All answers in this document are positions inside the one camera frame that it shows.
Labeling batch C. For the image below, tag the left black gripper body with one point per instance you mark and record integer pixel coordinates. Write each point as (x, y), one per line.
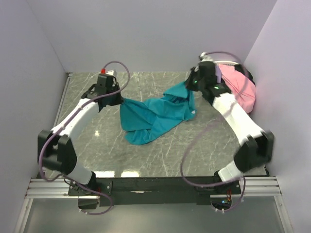
(112, 99)

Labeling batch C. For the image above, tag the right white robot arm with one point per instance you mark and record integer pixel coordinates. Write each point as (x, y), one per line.
(256, 145)

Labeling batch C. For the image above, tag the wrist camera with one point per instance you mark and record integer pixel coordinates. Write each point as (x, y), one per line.
(107, 78)
(206, 65)

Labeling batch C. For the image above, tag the teal t shirt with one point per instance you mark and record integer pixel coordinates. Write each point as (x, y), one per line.
(145, 121)

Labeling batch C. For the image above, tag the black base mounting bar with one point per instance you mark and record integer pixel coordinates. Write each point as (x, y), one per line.
(148, 190)

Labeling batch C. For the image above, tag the pink t shirt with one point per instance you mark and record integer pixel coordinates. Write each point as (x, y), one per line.
(240, 85)

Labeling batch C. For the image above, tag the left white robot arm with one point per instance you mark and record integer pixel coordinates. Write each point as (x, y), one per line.
(56, 147)

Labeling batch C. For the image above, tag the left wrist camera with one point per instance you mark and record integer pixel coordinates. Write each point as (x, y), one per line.
(107, 78)

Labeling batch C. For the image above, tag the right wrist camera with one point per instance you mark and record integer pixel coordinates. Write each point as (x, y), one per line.
(206, 65)

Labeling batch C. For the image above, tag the purple t shirt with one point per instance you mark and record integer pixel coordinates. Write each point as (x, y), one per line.
(218, 74)

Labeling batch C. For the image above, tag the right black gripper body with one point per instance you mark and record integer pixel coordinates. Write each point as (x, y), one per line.
(201, 84)

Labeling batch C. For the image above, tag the black t shirt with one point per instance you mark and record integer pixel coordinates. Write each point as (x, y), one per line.
(244, 71)

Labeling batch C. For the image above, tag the white laundry basket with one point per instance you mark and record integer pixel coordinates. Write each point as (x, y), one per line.
(227, 63)

